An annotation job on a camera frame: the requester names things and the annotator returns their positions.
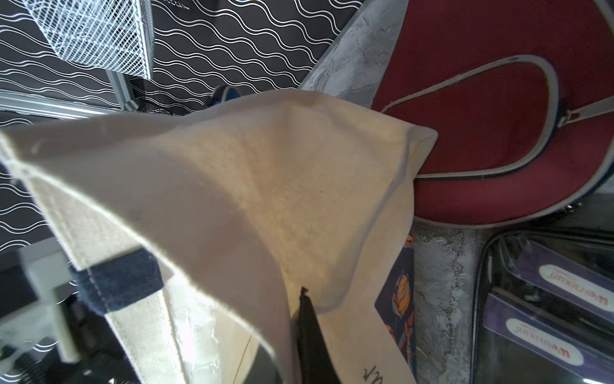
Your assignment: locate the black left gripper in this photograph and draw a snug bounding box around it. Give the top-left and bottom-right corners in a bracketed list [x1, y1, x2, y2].
[1, 238, 138, 383]

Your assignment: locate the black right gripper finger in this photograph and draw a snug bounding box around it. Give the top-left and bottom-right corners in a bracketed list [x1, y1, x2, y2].
[296, 287, 341, 384]

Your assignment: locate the cream canvas tote bag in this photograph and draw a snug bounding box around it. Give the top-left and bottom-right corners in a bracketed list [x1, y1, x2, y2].
[1, 90, 437, 383]

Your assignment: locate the red paddle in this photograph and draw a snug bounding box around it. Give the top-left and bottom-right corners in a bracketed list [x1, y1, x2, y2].
[470, 228, 613, 383]

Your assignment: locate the blue paddle case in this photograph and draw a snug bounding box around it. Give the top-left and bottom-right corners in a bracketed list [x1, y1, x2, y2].
[205, 85, 241, 108]

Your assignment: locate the maroon paddle case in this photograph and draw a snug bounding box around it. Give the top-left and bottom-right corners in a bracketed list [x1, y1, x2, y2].
[373, 1, 613, 227]

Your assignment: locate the white wire mesh basket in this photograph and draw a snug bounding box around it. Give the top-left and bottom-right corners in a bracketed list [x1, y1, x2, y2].
[23, 0, 154, 80]

